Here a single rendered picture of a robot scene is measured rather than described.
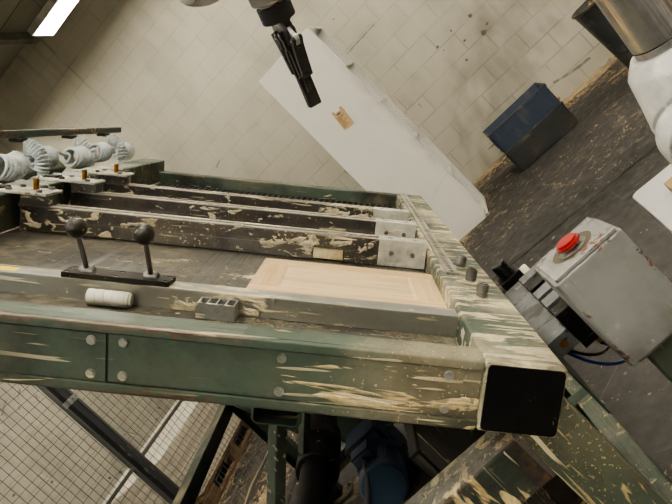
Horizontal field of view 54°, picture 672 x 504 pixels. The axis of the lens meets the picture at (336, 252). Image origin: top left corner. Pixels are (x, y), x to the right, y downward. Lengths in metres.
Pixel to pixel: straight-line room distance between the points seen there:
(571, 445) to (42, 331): 0.79
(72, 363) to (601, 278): 0.77
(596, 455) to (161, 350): 0.66
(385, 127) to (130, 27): 3.15
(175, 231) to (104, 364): 0.80
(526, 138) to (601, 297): 4.72
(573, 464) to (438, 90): 5.76
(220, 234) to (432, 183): 3.73
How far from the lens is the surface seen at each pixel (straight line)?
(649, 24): 1.02
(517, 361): 1.00
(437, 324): 1.22
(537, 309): 1.45
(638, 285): 1.01
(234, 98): 6.97
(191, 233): 1.77
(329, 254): 1.73
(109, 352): 1.03
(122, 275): 1.27
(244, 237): 1.74
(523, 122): 5.67
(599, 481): 1.11
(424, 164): 5.32
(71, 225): 1.22
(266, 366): 0.98
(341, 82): 5.29
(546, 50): 6.69
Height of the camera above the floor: 1.29
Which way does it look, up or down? 7 degrees down
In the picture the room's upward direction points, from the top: 45 degrees counter-clockwise
